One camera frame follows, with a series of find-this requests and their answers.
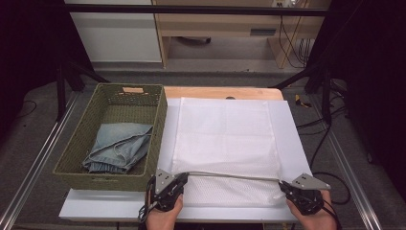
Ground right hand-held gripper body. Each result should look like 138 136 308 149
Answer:
288 172 331 216

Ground black metal stand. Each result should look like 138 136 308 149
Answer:
270 59 333 127
55 57 110 123

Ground aluminium rail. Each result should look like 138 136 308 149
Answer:
306 95 385 230
0 91 81 230

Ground black horizontal frame bar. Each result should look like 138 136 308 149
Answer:
63 4 330 17

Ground left hand-held gripper cable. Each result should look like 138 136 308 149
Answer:
137 174 158 225

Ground thin black floor cable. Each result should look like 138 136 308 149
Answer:
14 99 38 120

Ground white cabinet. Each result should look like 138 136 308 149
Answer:
63 0 163 63

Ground dark curtain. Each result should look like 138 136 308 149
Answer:
314 0 406 196
0 0 94 143

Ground white power strip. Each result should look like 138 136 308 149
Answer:
271 0 300 9

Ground green woven basket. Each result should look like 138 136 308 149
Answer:
52 82 169 193

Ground right hand-held gripper cable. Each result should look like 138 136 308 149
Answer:
310 171 352 230

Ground white mesh laundry bag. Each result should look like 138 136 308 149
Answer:
170 97 289 209

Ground hand-held gripper cable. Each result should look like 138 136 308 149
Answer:
310 171 352 230
137 174 158 225

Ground white board sheet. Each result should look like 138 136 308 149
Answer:
58 97 313 224

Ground person's right hand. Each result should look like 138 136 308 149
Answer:
286 190 336 230

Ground person's left hand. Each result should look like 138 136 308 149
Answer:
145 195 185 230

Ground grey desk label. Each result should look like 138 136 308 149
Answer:
249 28 278 36

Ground hanging black cable bundle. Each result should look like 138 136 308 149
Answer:
279 14 316 70

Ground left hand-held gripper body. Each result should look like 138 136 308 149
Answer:
147 168 185 212

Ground yellow and black tool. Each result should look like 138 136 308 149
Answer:
293 94 313 109

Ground light wooden desk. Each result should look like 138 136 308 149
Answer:
151 0 331 70

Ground light blue denim jeans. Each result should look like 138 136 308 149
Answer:
81 123 154 174

